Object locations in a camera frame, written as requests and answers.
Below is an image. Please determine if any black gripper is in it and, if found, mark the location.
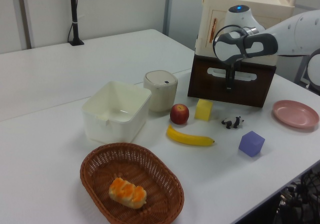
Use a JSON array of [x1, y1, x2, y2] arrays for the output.
[[224, 59, 237, 94]]

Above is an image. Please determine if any brown drawer with white handle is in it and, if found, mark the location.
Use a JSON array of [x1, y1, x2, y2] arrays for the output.
[[187, 55, 277, 108]]

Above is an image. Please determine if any yellow foam cube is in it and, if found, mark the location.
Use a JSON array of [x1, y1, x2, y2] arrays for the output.
[[194, 98, 214, 121]]

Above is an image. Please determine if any small panda toy figure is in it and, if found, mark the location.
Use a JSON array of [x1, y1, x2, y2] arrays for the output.
[[221, 116, 245, 130]]

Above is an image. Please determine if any red apple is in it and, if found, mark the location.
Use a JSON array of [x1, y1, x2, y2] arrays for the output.
[[169, 103, 190, 125]]

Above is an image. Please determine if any purple foam cube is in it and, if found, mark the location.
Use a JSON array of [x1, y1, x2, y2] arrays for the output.
[[238, 130, 266, 158]]

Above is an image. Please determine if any small beige lidded trash can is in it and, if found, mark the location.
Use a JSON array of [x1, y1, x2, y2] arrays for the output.
[[143, 70, 179, 113]]

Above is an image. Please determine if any yellow banana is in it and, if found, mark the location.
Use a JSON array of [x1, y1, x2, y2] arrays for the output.
[[166, 124, 216, 147]]

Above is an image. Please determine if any pink plastic plate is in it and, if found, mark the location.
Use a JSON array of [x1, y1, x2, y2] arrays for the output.
[[272, 99, 320, 129]]

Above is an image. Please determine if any black equipment box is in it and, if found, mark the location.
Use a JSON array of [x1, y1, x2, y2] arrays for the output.
[[308, 83, 320, 96]]

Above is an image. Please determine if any brown wicker basket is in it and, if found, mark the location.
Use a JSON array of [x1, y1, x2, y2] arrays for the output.
[[79, 142, 185, 224]]

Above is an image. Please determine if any white square plastic bin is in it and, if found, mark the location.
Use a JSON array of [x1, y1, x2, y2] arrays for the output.
[[81, 80, 153, 145]]

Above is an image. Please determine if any orange glazed bread loaf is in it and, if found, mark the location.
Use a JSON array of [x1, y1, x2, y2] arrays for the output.
[[108, 176, 148, 210]]

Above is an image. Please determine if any black pole with clamp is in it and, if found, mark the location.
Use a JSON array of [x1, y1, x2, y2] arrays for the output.
[[67, 0, 85, 47]]

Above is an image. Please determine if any orange door handle strip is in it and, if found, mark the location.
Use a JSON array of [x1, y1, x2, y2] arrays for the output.
[[209, 17, 220, 44]]

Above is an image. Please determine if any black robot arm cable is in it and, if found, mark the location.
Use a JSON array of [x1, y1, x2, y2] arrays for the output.
[[211, 24, 249, 60]]

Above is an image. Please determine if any black cable bundle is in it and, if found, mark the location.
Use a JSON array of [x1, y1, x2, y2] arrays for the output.
[[279, 168, 320, 224]]

